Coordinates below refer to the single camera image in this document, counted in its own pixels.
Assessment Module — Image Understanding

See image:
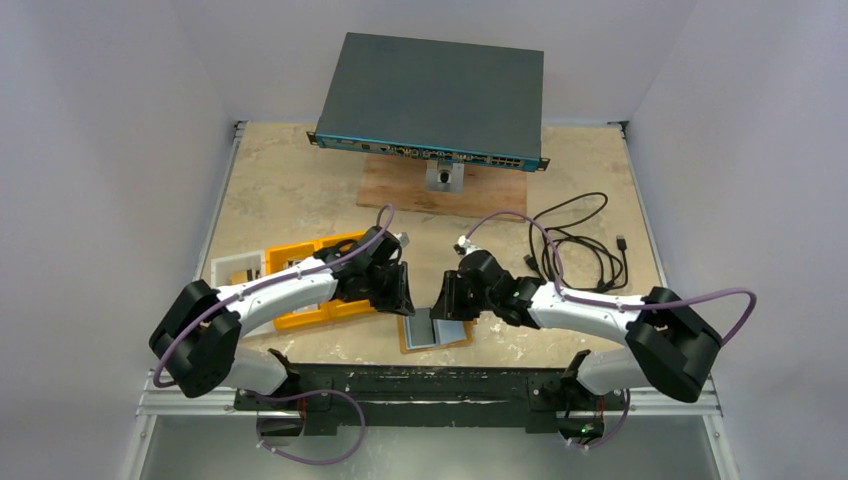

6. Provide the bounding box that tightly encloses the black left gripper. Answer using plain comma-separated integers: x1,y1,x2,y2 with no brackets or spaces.
362,258,414,316

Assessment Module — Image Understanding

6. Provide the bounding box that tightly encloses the tan leather card holder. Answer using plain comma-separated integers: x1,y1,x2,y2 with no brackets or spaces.
397,308,477,354

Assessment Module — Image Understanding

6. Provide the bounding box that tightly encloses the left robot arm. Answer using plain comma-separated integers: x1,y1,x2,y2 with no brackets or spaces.
148,226,415,409

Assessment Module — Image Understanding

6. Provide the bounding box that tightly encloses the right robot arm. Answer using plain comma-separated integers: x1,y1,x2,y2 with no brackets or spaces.
430,250,723,407

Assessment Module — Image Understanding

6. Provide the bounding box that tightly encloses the yellow bin with black cards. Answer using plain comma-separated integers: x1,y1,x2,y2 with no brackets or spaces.
320,231,376,321

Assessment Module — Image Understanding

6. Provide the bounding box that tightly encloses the yellow bin with silver cards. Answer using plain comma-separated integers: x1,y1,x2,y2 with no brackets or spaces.
265,240,330,332

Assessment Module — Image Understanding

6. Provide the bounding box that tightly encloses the wooden board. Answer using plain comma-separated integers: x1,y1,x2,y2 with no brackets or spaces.
356,155,528,218

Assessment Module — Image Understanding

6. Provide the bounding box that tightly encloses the white plastic tray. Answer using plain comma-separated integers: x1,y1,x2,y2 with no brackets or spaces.
210,250,276,338

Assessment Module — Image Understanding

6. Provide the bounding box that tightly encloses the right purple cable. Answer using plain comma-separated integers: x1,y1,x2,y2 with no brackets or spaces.
457,211,758,452

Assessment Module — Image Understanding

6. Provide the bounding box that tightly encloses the black USB cable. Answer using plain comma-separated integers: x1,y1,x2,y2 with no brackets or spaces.
523,192,629,294

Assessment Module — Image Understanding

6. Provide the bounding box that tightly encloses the metal switch stand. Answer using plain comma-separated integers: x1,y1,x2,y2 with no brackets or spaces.
426,160,465,193

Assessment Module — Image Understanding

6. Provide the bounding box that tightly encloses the blue network switch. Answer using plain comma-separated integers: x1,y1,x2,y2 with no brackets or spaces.
307,32,549,172

